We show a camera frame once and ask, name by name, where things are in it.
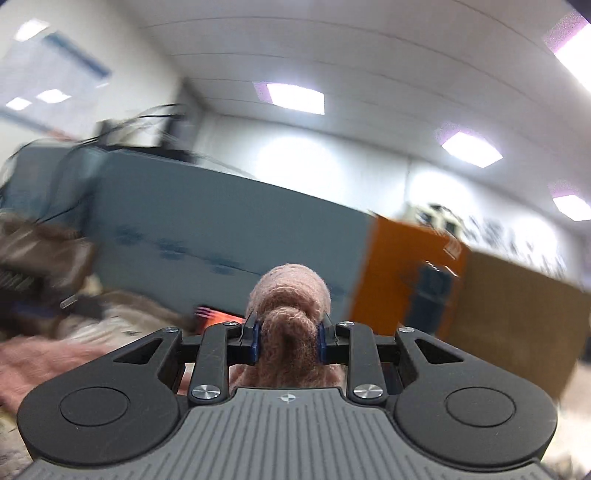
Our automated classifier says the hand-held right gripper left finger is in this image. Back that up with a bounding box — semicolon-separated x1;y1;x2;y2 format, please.
111;313;264;402

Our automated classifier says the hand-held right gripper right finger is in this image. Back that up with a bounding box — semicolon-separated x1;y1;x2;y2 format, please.
318;313;468;402

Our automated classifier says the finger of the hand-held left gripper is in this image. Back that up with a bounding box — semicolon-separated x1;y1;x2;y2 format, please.
58;294;105;320

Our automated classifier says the brown leather jacket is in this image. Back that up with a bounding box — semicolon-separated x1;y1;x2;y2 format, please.
0;215;99;296

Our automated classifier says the pink knit sweater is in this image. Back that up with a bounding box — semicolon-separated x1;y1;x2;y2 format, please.
0;262;348;408

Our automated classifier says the beige cloth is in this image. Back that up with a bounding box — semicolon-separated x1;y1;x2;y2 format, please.
59;290;200;357

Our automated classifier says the orange cardboard box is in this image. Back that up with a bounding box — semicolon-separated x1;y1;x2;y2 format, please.
350;213;471;341

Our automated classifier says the large blue foam board right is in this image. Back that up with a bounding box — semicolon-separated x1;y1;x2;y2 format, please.
88;150;376;324

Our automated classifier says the grey printed blanket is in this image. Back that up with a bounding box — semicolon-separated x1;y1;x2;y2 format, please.
0;397;34;480

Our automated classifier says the black board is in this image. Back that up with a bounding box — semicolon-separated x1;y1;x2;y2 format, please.
98;116;200;163

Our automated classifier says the brown cardboard box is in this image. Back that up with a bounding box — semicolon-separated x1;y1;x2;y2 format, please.
442;248;591;403

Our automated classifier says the ceiling light panel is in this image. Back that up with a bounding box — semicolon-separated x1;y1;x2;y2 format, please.
253;82;325;116
545;8;591;88
435;128;503;169
550;193;591;222
15;19;49;43

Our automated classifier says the black power cable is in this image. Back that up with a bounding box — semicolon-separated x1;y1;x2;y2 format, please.
0;104;185;222

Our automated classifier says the wall notice poster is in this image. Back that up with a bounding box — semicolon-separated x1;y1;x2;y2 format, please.
0;31;112;140

